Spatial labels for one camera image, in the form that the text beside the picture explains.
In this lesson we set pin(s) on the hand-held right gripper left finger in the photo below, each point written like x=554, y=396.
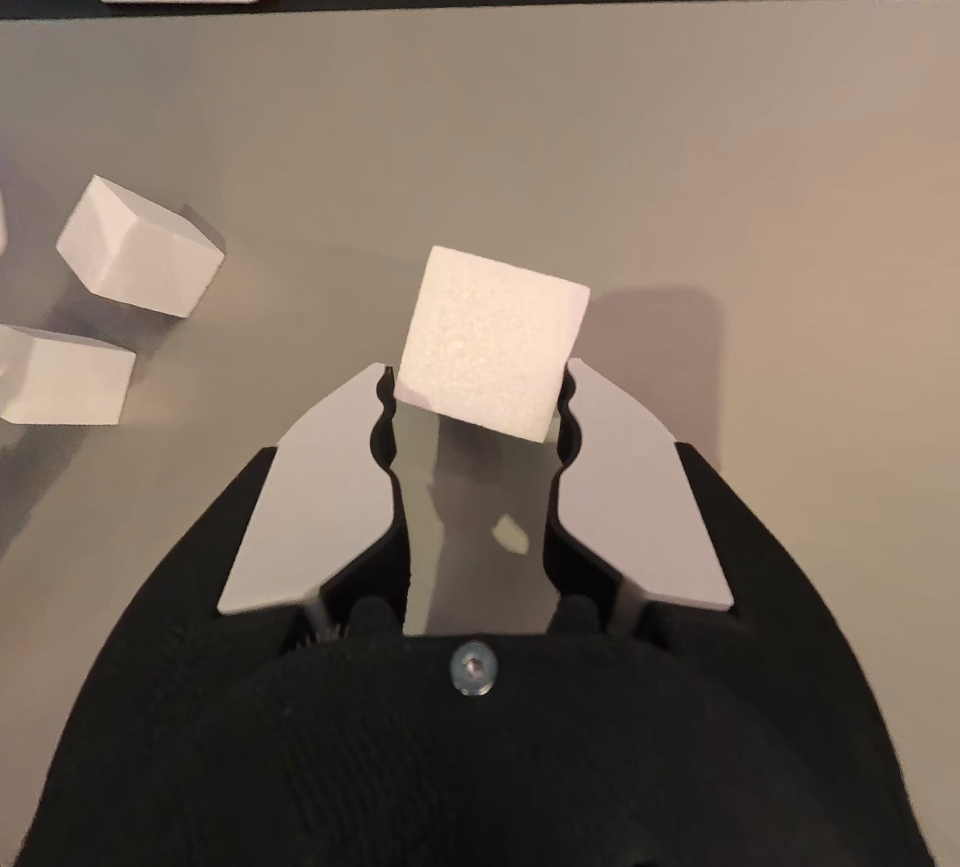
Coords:
x=315, y=507

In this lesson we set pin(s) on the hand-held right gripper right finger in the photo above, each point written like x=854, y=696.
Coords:
x=641, y=507

